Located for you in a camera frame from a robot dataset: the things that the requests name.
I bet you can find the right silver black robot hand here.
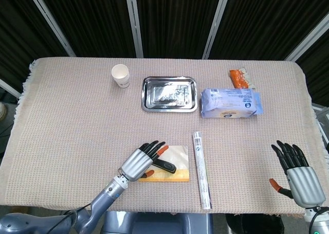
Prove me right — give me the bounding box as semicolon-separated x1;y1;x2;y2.
269;140;326;209

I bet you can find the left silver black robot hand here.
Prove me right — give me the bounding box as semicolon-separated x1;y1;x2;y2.
118;140;170;183

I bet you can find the wooden cutting board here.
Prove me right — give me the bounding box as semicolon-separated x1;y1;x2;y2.
138;145;190;183

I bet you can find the grey blue robot torso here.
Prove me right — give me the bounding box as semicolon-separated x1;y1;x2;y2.
102;210;214;234

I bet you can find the plastic wrapped bag roll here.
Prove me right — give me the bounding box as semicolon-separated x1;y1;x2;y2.
192;131;213;210

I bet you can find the beige woven tablecloth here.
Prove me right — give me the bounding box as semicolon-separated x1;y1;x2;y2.
0;57;325;217

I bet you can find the stainless steel rectangular tray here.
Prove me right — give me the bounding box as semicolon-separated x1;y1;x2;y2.
141;76;198;113

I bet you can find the white paper cup stack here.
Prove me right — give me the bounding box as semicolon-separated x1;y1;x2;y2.
111;64;130;88

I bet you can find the blue wet wipes pack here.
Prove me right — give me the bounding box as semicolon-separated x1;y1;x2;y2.
200;87;263;119

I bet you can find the orange snack packet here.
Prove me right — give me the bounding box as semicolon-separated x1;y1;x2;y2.
229;67;257;90

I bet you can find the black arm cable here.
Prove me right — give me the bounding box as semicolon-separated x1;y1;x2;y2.
308;207;323;233
48;204;94;234

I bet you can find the grey partition post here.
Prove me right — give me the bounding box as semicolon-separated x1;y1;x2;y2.
124;0;144;58
0;78;22;99
284;11;329;62
25;0;77;58
202;0;232;60

